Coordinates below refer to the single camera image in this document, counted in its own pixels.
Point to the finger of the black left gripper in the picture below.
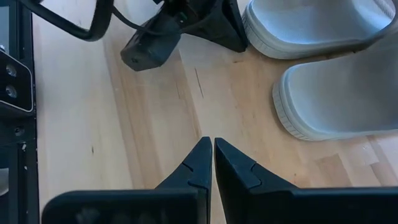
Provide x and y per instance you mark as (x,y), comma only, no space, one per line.
(231,28)

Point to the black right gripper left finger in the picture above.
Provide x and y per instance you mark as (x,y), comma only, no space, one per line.
(196,177)

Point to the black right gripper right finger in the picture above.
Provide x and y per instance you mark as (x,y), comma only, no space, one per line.
(242,186)

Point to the grey slide sandal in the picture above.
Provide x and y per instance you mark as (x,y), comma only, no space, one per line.
(311,25)
(335,99)

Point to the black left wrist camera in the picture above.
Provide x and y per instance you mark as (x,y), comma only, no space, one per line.
(146,49)

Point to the black aluminium table frame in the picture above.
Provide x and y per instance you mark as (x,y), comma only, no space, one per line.
(25,174)

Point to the black bracket plate with screws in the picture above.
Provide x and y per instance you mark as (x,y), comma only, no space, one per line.
(15,81)

